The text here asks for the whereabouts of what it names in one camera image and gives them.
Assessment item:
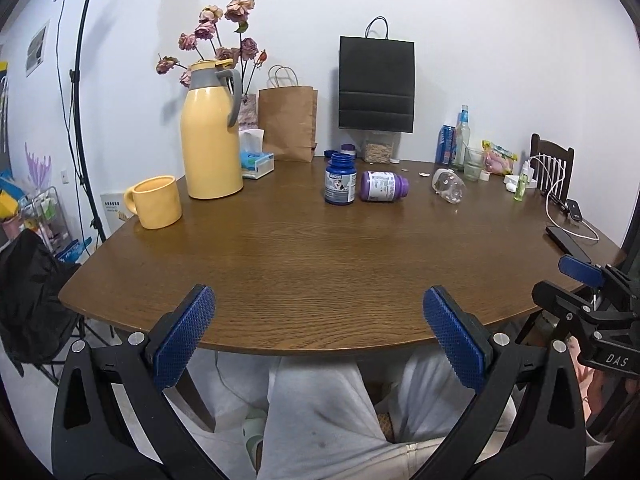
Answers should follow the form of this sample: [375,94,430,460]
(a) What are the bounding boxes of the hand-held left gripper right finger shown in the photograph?
[422,285,588,480]

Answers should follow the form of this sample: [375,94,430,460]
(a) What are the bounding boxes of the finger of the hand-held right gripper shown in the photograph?
[558,254,640,313]
[531,281,637,343]

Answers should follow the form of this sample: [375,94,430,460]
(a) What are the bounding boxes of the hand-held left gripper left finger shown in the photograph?
[50,284,227,480]

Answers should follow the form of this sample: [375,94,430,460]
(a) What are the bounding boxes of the yellow cup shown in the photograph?
[123,175,183,230]

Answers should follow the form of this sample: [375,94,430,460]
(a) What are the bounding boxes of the clear glass cup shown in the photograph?
[463,147,486,183]

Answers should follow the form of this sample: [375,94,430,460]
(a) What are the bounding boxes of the person's right hand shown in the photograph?
[569,337,632,431]

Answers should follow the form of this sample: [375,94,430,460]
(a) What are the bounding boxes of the black phone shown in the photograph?
[544,225,593,264]

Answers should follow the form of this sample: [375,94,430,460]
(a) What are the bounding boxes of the wooden table leg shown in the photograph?
[167,371,217,434]

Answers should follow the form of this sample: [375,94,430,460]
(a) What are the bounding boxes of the small green spray bottle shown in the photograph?
[513,162,530,202]

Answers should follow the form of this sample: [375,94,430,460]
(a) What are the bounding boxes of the pale green slipper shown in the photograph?
[241,409,269,462]

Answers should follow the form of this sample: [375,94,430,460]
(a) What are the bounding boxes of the dark wooden chair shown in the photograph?
[530,133,575,204]

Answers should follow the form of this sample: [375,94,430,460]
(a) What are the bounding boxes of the pink snack packet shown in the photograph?
[485,153,516,176]

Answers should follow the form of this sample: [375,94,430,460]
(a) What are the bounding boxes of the yellow snack packet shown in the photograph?
[481,140,516,161]

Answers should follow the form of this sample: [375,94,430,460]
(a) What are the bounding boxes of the person's white pants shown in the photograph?
[257,349,517,480]

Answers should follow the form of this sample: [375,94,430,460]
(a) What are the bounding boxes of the white cardboard box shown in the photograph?
[99,190,139,222]

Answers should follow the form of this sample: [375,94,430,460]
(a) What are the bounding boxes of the clear plastic bottle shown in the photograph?
[431,168,467,205]

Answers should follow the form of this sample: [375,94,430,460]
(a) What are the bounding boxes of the black cloth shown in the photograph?
[0,230,82,377]

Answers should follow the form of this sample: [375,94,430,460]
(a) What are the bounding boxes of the purple pill bottle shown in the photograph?
[360,170,411,203]

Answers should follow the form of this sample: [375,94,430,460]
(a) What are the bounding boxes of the clear glass bottle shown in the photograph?
[452,105,472,171]

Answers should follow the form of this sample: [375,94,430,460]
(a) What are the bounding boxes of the metal rolling cart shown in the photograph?
[19,186,75,257]

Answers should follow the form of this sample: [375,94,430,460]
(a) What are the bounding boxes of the blue drink can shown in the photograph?
[436,124,457,165]

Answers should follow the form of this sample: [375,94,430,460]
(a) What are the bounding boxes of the blue tissue box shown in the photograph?
[238,128,276,180]

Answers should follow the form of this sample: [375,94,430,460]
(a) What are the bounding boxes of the blue pill bottle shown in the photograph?
[324,152,357,206]

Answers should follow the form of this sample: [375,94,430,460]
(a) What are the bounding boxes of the yellow thermos jug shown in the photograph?
[180,58,245,200]

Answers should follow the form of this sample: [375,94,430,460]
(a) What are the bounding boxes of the glass jar of grains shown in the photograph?
[361,131,397,164]

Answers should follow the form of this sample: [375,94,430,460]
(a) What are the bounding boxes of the brown paper bag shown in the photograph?
[257,65,319,163]

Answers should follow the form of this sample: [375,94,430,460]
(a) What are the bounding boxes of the black light stand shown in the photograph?
[68,0,117,247]

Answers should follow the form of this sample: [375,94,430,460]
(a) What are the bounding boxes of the black paper bag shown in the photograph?
[338,16,416,134]

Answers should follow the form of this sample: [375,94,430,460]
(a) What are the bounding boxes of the dried pink flowers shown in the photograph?
[155,0,269,97]

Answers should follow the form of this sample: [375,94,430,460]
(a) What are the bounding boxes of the white cable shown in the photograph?
[526,155,600,244]

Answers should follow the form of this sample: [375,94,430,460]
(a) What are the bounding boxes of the purple flower wall sticker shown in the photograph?
[23,142,54,187]

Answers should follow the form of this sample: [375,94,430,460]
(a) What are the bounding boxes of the framed wall picture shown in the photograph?
[24,19,51,79]

